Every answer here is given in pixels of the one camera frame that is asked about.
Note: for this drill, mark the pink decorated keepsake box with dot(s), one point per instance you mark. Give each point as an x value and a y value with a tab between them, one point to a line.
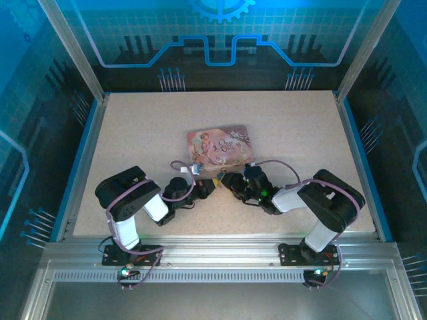
220	146

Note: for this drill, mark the left controller board with LED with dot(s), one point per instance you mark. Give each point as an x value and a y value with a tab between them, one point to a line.
125	272

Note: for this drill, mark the grey metal bottom panel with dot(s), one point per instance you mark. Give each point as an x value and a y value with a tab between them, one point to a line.
213	303

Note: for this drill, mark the aluminium table side rail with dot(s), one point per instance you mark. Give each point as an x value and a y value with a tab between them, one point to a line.
350	133
94	133

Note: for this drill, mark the aluminium frame post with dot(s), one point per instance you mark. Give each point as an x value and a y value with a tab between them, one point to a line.
367	50
73	50

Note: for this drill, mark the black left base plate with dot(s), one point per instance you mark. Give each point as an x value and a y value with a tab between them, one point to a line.
150	250

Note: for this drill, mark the right controller board with LED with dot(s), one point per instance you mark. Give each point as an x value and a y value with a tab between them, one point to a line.
317	272

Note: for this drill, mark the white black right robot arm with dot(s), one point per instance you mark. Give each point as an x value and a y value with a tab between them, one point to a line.
333	200

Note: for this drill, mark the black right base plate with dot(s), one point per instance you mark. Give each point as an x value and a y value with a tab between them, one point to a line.
288	254

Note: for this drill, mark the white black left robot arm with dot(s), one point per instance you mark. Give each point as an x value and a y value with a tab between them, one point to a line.
126	196

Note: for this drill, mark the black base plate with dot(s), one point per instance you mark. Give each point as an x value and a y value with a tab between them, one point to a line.
288	254
150	250

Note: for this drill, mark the controller board with led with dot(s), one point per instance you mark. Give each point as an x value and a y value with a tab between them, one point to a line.
317	272
125	272

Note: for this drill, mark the aluminium mounting rail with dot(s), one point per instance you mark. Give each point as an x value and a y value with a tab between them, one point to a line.
220	250

